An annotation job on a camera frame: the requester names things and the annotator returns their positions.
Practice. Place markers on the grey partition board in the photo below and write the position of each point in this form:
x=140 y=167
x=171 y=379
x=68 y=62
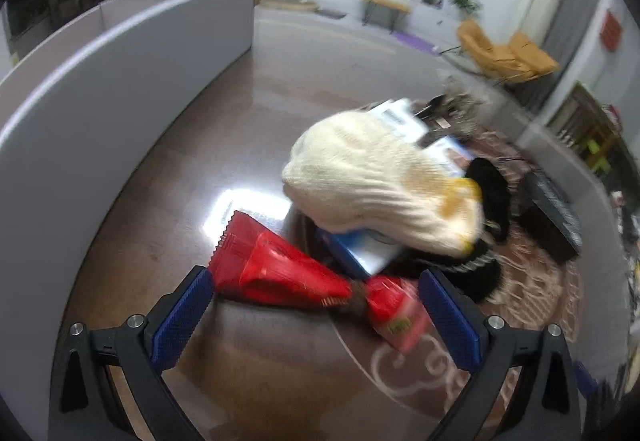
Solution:
x=100 y=96

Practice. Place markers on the white plastic bottle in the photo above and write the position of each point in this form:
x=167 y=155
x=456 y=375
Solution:
x=395 y=113

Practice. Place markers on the red snack packet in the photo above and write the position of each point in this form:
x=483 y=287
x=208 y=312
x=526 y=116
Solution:
x=270 y=266

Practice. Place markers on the orange lounge chair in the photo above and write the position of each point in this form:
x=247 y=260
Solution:
x=500 y=52

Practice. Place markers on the brown patterned desktop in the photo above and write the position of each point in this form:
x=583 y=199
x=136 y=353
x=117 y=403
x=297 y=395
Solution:
x=250 y=121

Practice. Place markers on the blue and white ointment box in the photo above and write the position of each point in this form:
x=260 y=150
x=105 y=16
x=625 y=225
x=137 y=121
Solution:
x=370 y=256

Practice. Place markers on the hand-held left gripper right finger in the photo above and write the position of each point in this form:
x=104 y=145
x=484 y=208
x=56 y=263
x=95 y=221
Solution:
x=450 y=321

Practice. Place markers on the person's right hand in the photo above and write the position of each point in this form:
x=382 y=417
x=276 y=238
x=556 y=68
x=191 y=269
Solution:
x=360 y=171

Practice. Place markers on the grey curtain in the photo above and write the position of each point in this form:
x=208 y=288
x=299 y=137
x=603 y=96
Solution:
x=582 y=26

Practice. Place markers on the person's right forearm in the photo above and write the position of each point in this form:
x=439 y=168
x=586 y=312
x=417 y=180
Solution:
x=489 y=186

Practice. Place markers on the wooden bench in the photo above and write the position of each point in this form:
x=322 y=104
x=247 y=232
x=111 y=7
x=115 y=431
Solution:
x=385 y=3

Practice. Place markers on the red wall hanging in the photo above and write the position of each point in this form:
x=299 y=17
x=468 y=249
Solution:
x=611 y=31

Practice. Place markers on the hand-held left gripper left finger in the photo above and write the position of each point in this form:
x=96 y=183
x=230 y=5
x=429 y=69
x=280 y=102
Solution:
x=182 y=316

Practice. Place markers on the black box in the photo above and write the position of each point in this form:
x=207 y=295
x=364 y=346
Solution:
x=547 y=216

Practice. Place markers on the wooden chair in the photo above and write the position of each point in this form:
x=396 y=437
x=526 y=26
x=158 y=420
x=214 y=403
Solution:
x=580 y=121

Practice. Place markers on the glittery high-heel shoe ornament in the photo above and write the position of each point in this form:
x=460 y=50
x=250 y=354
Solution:
x=460 y=108

